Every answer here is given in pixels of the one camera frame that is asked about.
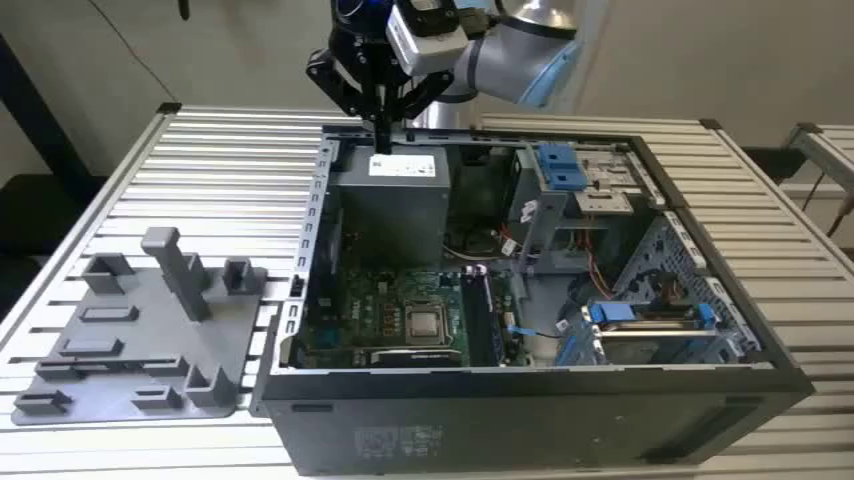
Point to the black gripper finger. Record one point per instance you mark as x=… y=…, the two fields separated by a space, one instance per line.
x=427 y=95
x=337 y=80

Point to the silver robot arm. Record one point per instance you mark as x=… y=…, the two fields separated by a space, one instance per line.
x=507 y=55

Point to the black installed RAM stick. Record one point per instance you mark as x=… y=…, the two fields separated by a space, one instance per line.
x=475 y=310

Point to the blue plastic disk carrier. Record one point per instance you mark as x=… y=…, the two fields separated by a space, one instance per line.
x=561 y=165

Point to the grey power supply unit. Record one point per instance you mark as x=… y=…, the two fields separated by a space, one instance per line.
x=394 y=220

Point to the black table corner cap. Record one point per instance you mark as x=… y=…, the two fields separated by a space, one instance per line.
x=709 y=124
x=170 y=107

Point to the black hanging tool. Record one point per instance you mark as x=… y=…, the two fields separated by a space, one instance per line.
x=183 y=9

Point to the grey metal drive cage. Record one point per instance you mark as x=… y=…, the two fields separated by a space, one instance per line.
x=543 y=215

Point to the green motherboard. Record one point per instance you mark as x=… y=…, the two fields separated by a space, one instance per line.
x=374 y=300

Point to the silver CPU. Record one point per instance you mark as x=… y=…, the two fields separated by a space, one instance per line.
x=426 y=325

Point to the hard disk in blue carrier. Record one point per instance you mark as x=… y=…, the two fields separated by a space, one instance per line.
x=614 y=312

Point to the black graphics card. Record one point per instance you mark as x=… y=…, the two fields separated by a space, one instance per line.
x=414 y=357

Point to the black box under side table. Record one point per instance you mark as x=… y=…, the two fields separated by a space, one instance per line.
x=774 y=162

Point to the grey plastic parts rack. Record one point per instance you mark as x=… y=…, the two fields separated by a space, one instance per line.
x=160 y=345

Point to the aluminium side table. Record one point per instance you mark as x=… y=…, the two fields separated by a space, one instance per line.
x=828 y=150

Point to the black open PC case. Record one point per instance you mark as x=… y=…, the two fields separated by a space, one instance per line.
x=534 y=430

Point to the black camera bracket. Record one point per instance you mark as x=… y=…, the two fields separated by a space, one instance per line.
x=434 y=15

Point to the CPU socket metal frame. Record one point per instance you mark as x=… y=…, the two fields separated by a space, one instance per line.
x=427 y=303

